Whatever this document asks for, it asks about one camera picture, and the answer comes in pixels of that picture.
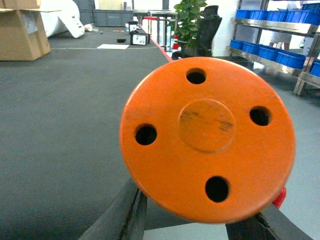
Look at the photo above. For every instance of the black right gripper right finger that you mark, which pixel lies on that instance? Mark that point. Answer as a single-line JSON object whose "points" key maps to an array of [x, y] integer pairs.
{"points": [[269, 224]]}

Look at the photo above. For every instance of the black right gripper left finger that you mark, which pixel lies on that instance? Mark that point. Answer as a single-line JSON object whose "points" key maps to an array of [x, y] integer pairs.
{"points": [[124, 219]]}

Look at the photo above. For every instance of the orange cylinder cap 4680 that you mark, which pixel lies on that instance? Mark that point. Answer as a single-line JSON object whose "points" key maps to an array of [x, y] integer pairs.
{"points": [[207, 140]]}

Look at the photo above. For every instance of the stainless steel shelf rack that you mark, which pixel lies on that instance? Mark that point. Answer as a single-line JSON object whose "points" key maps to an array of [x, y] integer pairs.
{"points": [[285, 39]]}

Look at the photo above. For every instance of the white paper sheet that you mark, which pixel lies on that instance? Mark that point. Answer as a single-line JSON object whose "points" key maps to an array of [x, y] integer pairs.
{"points": [[113, 46]]}

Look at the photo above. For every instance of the black white device box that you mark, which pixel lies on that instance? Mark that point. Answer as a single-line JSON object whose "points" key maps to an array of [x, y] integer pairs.
{"points": [[140, 39]]}

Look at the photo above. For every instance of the green potted plant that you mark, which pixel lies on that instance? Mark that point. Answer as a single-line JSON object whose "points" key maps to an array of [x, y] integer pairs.
{"points": [[189, 14]]}

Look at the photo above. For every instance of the grey plastic crate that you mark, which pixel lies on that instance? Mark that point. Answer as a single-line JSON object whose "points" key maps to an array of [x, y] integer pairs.
{"points": [[106, 18]]}

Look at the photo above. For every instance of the large cardboard box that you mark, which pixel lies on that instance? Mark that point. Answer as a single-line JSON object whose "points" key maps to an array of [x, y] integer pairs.
{"points": [[22, 32]]}

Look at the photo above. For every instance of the black office chair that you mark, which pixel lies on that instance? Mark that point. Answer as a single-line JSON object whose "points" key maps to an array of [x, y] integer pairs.
{"points": [[208, 27]]}

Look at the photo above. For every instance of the white foam roll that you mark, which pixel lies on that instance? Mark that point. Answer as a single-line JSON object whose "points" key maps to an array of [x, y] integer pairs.
{"points": [[66, 17]]}

